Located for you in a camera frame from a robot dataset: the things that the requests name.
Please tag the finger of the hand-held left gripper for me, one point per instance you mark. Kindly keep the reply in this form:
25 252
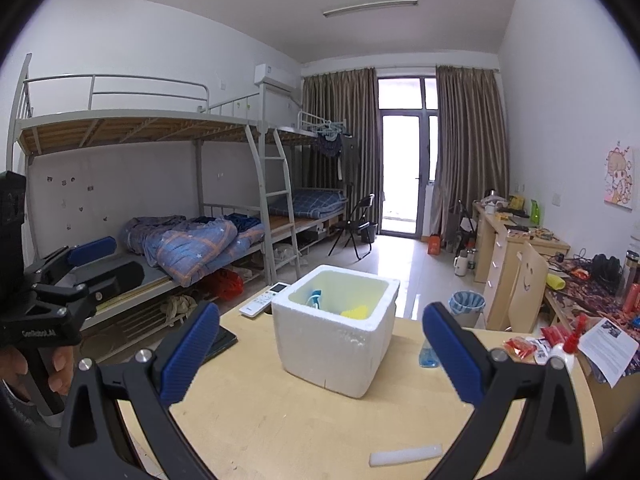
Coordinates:
92 251
115 280

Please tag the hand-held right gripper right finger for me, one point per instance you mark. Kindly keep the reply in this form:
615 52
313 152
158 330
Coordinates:
450 355

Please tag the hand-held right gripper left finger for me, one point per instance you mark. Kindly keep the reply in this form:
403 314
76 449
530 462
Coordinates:
190 355

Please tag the white foam box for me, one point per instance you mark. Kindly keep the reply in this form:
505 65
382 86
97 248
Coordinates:
325 345

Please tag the person's left hand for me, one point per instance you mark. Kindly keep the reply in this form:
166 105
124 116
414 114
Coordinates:
62 370

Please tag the blue liquid bottle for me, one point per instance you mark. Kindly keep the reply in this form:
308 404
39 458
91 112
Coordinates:
430 358

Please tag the grey mattress pad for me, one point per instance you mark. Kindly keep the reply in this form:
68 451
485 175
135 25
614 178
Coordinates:
131 257

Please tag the black smartphone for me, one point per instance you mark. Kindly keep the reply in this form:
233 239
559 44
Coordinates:
225 342

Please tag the grey trash bin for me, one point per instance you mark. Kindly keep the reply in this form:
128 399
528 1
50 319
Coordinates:
466 310

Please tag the beige cloth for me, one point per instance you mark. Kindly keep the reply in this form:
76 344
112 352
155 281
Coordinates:
181 306

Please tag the red plastic bag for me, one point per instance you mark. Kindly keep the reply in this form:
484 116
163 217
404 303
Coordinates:
225 285

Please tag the blue patterned quilt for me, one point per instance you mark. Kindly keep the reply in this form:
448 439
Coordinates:
190 250

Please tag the white remote control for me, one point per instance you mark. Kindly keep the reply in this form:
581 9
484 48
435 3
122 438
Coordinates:
255 305

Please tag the white thermos jug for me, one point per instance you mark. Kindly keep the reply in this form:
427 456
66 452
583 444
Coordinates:
460 266

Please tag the white snack packet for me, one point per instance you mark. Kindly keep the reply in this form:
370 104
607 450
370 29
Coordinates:
542 352

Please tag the wooden desk with drawers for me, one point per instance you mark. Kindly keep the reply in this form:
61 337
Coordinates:
495 270

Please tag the yellow sponge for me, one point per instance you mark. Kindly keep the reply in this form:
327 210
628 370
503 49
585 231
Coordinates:
357 311

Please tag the wooden smiley chair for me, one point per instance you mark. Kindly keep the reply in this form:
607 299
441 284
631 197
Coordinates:
525 285

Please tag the white foam strip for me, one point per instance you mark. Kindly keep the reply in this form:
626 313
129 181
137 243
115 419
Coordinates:
405 455

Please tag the orange bag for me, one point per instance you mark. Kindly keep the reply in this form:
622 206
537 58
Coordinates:
434 246

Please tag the red trigger spray bottle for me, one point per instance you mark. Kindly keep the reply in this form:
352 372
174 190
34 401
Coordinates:
574 337

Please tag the yellow packet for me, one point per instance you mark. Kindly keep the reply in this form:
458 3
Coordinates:
555 281

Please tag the navy clothes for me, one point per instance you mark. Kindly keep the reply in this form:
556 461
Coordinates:
240 222

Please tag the black bucket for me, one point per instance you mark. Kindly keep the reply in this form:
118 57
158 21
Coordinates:
368 232

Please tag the patterned tablecloth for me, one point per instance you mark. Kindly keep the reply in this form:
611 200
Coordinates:
590 295

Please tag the white printed paper sheet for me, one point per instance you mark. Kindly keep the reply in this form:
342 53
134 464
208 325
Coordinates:
607 350

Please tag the green bag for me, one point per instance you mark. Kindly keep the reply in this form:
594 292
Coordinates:
535 212

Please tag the black folding chair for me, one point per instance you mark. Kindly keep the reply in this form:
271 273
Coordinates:
364 205

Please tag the black headphones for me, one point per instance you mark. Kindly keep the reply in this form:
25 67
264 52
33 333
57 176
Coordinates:
606 267

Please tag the glass balcony door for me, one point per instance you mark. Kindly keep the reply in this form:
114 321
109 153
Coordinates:
400 170

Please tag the blue plaid bedding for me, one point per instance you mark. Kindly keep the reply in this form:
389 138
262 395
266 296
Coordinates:
310 202

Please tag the dark steel bottle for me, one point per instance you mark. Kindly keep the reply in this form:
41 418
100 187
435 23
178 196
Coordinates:
632 267

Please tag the brown curtain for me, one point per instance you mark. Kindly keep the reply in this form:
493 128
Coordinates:
470 150
360 135

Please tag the grey metal bunk bed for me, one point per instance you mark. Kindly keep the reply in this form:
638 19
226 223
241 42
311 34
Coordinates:
260 125

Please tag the hanging dark clothes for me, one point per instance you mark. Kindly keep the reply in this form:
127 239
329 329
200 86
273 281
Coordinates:
330 147

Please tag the white air conditioner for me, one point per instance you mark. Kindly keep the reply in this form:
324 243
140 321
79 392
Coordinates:
274 76

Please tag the ceiling tube light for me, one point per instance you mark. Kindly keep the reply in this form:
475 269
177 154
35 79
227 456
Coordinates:
370 7

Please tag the pink wall poster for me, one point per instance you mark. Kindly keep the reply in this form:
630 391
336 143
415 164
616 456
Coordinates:
619 177

